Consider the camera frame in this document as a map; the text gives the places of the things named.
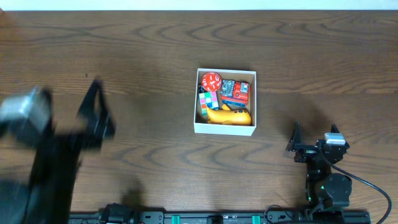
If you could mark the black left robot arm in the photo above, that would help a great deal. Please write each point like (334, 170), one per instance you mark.
(47, 197)

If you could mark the colourful puzzle cube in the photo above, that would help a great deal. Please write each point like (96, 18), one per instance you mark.
(208, 100)

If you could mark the black round dial toy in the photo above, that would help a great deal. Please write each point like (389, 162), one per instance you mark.
(201, 90)

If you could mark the red toy fire truck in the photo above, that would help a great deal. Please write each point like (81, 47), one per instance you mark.
(235, 93)

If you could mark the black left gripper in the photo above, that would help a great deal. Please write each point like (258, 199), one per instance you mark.
(79, 137)

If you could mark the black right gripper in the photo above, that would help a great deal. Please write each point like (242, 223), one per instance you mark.
(310, 147)

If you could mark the red lettered ball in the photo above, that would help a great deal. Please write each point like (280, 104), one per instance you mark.
(211, 81)

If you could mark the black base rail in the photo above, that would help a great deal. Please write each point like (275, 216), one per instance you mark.
(121, 214)

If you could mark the orange dinosaur toy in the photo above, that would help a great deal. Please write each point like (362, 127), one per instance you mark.
(227, 116)

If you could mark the white cardboard box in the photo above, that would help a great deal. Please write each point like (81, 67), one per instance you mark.
(200, 122)

